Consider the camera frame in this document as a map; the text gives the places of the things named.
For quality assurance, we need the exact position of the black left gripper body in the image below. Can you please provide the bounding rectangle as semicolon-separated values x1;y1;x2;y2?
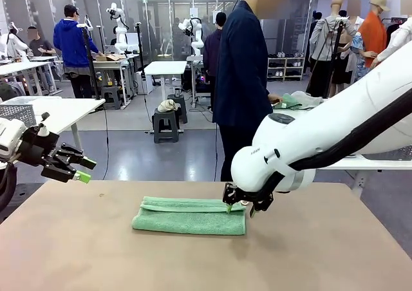
19;126;61;168

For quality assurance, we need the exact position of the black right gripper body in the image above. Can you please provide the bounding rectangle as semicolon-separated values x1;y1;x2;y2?
236;187;273;205

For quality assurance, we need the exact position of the grey perforated basket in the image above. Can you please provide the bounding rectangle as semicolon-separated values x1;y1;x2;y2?
0;96;62;127

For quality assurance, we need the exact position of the white side table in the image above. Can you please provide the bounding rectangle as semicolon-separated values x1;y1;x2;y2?
0;97;106;158
270;103;412;192

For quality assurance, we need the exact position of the grey plastic step stool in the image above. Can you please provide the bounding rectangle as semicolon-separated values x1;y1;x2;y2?
153;108;181;144
101;85;122;110
167;94;189;124

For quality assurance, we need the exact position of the long white table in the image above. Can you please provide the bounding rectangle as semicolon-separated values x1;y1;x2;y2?
0;61;55;96

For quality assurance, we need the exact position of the black tripod stand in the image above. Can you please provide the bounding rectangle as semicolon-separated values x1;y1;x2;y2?
76;14;101;100

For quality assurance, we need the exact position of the white workbench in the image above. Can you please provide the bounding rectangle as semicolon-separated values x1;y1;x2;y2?
91;57;140;107

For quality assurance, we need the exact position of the open cardboard box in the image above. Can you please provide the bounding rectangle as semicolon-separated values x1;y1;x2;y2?
95;54;126;62

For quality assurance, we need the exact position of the seated person dark shirt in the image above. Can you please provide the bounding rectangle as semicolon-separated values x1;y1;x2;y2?
27;26;58;92

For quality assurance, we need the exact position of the beige towel bundle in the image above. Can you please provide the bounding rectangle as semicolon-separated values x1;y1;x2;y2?
156;99;182;113

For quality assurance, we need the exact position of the man in blue hoodie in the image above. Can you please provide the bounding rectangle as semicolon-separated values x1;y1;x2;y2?
53;4;100;99

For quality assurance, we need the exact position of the person in navy jacket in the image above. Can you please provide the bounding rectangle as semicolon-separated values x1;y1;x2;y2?
212;0;290;182

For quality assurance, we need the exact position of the black pole stand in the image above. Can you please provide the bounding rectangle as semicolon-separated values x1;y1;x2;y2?
135;22;146;94

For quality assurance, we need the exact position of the white desk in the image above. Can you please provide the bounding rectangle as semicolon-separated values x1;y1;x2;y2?
144;61;188;134

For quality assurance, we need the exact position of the white shoe rack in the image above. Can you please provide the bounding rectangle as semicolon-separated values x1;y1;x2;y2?
267;57;306;81

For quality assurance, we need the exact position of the man in purple jacket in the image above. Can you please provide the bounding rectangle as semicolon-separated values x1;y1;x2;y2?
202;12;228;111

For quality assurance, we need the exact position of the mannequin in grey shirt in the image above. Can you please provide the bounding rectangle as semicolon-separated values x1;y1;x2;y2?
308;0;359;99

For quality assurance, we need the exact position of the black tripod with phone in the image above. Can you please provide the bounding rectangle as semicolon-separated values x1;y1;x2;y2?
305;16;349;99

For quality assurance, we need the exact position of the mannequin in white shirt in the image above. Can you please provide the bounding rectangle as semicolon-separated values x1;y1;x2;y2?
344;0;371;86

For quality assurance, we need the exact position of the mannequin with white sleeve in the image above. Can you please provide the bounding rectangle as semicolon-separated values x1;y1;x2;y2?
370;14;412;68

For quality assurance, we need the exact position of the rack with dark garments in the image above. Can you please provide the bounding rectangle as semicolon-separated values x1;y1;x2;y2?
382;16;407;42

